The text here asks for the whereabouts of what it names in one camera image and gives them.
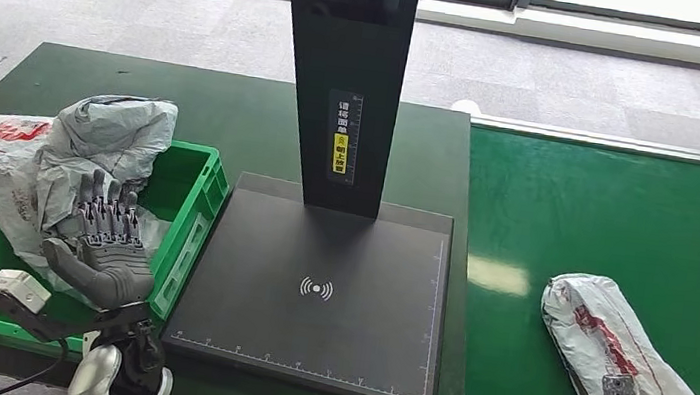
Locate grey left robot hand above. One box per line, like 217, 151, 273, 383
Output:
35, 162, 168, 317

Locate black inbound scanner machine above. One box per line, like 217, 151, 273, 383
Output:
155, 0, 488, 395

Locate green conveyor belt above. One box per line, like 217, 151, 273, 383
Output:
439, 125, 700, 395

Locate white conveyor end cap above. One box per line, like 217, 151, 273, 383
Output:
450, 98, 484, 119

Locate green plastic crate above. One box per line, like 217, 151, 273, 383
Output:
0, 119, 236, 373

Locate yellow black label strip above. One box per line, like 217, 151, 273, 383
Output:
318, 88, 366, 188

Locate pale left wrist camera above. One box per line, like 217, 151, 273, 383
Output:
0, 267, 56, 321

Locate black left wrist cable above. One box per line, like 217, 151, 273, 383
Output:
0, 333, 70, 395

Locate silver conveyor side rail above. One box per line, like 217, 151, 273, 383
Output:
469, 114, 700, 167

